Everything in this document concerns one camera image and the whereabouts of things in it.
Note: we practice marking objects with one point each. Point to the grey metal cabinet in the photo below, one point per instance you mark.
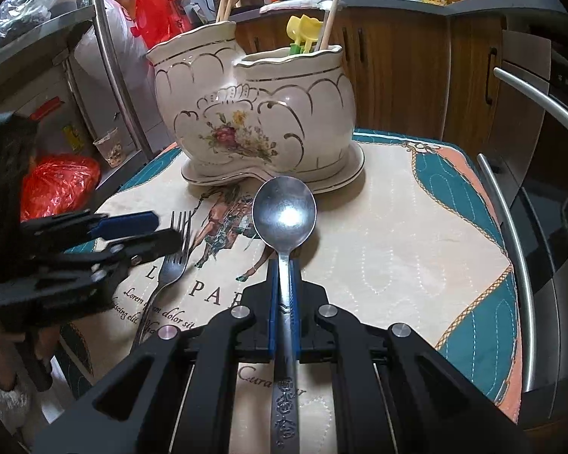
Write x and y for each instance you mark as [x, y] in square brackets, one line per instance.
[61, 85]

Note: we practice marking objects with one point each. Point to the clear plastic cup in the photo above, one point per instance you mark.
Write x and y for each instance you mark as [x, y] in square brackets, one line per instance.
[108, 149]

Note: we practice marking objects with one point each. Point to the hanging red plastic bag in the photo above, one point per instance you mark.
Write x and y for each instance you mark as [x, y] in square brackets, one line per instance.
[158, 9]

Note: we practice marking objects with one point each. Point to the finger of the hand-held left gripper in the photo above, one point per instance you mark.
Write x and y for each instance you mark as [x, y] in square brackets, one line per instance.
[156, 243]
[132, 224]

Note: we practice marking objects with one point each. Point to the printed quilted placemat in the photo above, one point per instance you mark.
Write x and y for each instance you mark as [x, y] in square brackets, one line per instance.
[407, 246]

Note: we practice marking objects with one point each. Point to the floral ceramic utensil holder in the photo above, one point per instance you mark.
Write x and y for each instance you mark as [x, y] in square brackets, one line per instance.
[288, 118]

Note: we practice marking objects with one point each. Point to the yellow plastic spoon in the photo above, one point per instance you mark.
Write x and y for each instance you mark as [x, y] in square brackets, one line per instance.
[312, 33]
[294, 26]

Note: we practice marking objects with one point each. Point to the crumpled red plastic bag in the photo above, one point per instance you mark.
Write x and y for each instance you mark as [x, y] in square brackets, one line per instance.
[61, 184]

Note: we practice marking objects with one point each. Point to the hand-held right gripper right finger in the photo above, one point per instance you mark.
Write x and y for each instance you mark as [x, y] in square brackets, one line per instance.
[296, 335]

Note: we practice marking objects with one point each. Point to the person's left hand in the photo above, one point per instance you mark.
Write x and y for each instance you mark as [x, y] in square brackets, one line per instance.
[0, 354]

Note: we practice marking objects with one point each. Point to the stainless steel appliance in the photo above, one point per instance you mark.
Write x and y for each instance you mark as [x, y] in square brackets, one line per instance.
[563, 340]

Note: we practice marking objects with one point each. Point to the curved metal rail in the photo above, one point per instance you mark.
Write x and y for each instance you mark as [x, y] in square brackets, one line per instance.
[111, 66]
[516, 255]

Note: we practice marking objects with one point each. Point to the white plastic bag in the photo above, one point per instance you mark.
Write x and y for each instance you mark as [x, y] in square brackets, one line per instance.
[113, 66]

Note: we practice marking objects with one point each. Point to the wooden kitchen cabinet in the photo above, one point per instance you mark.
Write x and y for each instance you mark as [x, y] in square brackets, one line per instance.
[397, 71]

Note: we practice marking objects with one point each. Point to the white cloth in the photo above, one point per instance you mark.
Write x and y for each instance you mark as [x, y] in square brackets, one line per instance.
[288, 7]

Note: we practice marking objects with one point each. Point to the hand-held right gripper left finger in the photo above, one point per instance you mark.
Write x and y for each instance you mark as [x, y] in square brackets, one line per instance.
[273, 302]

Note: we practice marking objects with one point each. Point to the silver fork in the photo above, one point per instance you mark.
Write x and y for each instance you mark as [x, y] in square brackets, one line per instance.
[177, 265]

